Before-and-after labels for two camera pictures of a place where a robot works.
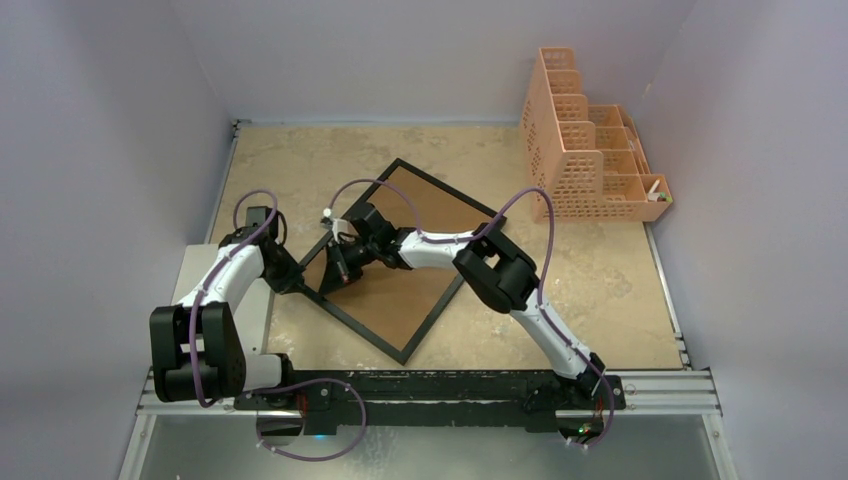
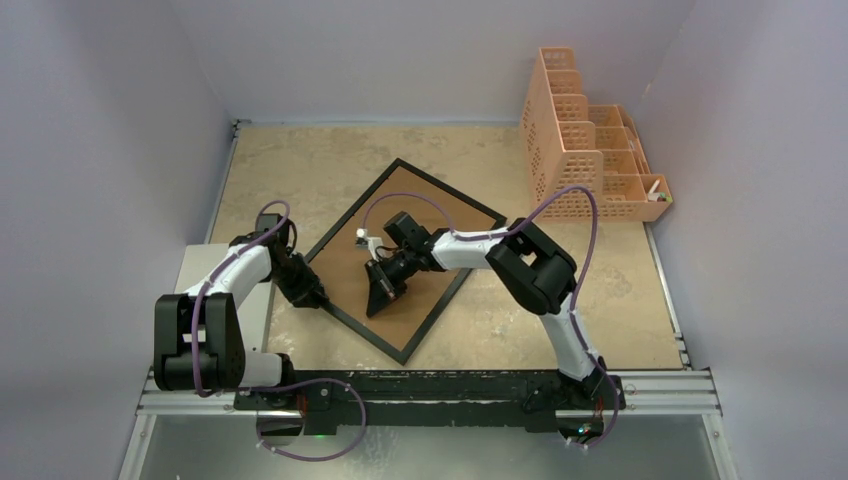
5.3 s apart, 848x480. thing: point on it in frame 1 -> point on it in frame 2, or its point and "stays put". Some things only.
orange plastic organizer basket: x=587 y=156 stays put
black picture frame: x=446 y=192 stays put
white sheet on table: x=255 y=305 stays put
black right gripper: x=346 y=263 -> x=385 y=281
